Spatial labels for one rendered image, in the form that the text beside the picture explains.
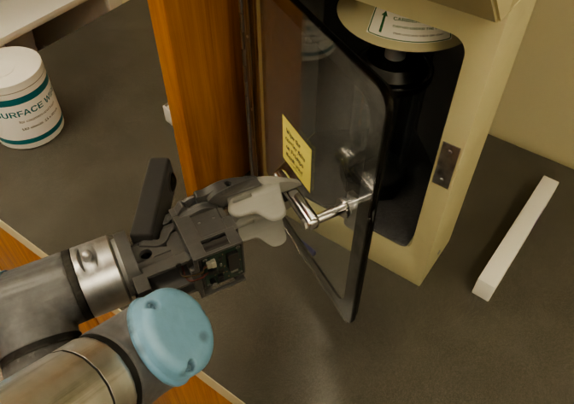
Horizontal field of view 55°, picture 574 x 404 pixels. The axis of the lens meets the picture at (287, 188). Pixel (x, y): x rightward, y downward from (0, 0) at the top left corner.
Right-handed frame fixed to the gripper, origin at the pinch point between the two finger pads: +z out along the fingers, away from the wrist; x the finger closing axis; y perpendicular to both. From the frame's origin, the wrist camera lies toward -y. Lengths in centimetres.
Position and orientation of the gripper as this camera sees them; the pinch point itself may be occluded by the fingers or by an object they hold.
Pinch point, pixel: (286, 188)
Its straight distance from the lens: 64.7
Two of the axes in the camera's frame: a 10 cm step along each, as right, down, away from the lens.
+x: 0.0, -6.7, -7.4
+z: 8.9, -3.3, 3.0
